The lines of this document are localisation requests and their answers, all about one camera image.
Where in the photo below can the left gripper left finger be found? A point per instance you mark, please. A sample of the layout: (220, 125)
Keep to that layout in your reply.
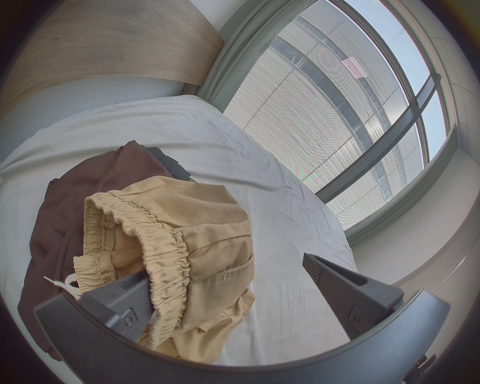
(116, 303)

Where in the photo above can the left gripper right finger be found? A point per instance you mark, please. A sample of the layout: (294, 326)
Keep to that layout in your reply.
(360, 300)

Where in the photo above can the tan shorts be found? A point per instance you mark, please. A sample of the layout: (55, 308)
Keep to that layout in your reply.
(210, 225)

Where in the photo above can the bed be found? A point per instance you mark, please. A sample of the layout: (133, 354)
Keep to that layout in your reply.
(225, 157)

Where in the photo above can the grey-green curtain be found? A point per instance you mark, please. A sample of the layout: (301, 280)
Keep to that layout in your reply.
(405, 204)
(232, 56)

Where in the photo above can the brown garment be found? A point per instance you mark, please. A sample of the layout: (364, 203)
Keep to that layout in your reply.
(75, 195)

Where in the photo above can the black garment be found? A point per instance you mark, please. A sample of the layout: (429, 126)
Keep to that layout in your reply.
(170, 165)

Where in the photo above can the window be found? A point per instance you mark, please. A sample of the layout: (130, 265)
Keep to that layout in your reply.
(318, 112)

